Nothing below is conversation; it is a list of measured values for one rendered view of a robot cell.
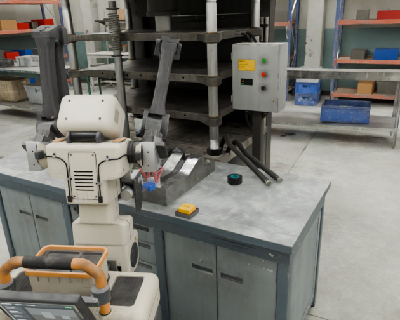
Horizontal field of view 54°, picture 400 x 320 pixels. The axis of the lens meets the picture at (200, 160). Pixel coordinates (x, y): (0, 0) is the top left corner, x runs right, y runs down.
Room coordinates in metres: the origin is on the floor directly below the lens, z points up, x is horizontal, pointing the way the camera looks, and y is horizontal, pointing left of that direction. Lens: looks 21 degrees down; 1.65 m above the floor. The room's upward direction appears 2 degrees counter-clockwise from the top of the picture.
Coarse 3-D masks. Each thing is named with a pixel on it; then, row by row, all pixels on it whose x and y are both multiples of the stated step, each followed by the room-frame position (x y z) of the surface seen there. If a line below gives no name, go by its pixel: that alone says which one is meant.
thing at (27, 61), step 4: (20, 56) 7.22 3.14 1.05; (24, 56) 7.28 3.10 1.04; (28, 56) 7.33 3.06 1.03; (32, 56) 7.31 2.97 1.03; (36, 56) 7.23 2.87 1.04; (16, 60) 7.13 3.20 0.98; (20, 60) 7.05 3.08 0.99; (24, 60) 6.97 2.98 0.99; (28, 60) 6.92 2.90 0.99; (32, 60) 6.98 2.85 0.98; (36, 60) 7.04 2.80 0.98; (20, 64) 7.07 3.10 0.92; (24, 64) 6.98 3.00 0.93; (28, 64) 6.91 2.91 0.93; (32, 64) 6.98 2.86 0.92; (36, 64) 7.03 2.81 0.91
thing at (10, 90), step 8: (0, 80) 7.19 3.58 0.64; (8, 80) 7.14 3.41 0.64; (16, 80) 7.14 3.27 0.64; (24, 80) 7.27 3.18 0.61; (0, 88) 7.19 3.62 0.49; (8, 88) 7.07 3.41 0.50; (16, 88) 7.10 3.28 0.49; (24, 88) 7.24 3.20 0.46; (0, 96) 7.23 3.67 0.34; (8, 96) 7.09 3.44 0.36; (16, 96) 7.06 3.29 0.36; (24, 96) 7.20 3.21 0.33
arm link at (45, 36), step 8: (32, 32) 1.57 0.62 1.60; (40, 32) 1.57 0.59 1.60; (48, 32) 1.56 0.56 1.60; (56, 32) 1.61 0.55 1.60; (40, 40) 1.56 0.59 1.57; (48, 40) 1.56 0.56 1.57; (40, 48) 1.56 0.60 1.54; (48, 48) 1.56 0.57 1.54; (40, 56) 1.56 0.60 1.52; (48, 56) 1.55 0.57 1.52; (40, 64) 1.55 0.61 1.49; (48, 64) 1.55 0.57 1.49; (40, 72) 1.55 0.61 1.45; (48, 72) 1.54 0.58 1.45; (48, 80) 1.54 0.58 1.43; (56, 80) 1.58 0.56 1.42; (48, 88) 1.53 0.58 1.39; (56, 88) 1.57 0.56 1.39; (48, 96) 1.53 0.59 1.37; (56, 96) 1.56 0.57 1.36; (48, 104) 1.52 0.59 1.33; (56, 104) 1.54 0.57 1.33; (48, 112) 1.52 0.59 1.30; (56, 112) 1.52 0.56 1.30; (40, 120) 1.52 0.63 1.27; (56, 120) 1.51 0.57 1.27; (56, 128) 1.49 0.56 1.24; (56, 136) 1.50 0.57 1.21; (64, 136) 1.52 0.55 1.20
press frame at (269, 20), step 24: (144, 0) 3.59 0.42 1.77; (192, 0) 3.35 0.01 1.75; (216, 0) 3.25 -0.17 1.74; (240, 0) 3.14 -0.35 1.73; (264, 0) 3.05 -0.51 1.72; (144, 24) 3.63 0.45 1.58; (192, 24) 3.43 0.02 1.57; (240, 24) 3.21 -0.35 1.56; (264, 24) 3.01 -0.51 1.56; (144, 48) 3.61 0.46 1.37; (192, 48) 3.43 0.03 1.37; (240, 120) 3.21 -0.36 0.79; (264, 120) 3.01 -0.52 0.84
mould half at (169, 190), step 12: (180, 156) 1.97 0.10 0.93; (192, 156) 1.96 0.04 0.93; (168, 168) 1.91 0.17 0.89; (192, 168) 1.87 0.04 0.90; (204, 168) 1.98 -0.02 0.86; (144, 180) 1.76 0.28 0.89; (168, 180) 1.76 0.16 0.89; (180, 180) 1.76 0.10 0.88; (192, 180) 1.86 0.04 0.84; (144, 192) 1.71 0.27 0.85; (156, 192) 1.68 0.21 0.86; (168, 192) 1.67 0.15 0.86; (180, 192) 1.76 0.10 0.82; (168, 204) 1.66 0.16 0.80
